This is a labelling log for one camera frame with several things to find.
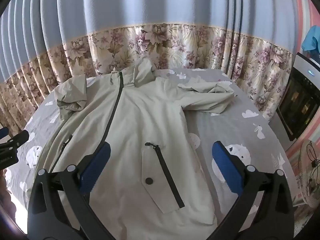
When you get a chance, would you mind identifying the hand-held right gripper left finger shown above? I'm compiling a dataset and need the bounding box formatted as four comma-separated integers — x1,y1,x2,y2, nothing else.
27,141,118,240

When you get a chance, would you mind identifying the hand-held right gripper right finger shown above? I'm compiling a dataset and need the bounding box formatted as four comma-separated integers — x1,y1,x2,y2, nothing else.
200,141,295,240

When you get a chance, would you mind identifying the blue cloth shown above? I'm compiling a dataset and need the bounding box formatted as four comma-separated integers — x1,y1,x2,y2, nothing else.
301,26,320,55

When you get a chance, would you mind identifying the bed with grey animal-print sheet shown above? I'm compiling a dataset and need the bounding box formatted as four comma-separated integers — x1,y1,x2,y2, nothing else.
5,67,298,240

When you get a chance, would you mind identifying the blue curtain with floral hem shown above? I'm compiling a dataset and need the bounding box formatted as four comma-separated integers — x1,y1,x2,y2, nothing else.
0,0,300,135

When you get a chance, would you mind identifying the white electric fan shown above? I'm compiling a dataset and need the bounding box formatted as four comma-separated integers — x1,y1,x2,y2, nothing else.
297,140,320,208

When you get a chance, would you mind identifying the white cabinet with black door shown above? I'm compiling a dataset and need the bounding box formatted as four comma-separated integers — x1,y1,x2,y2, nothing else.
276,52,320,142

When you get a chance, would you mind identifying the beige zip jacket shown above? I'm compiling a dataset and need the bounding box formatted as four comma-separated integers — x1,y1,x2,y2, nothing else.
32,57,234,240

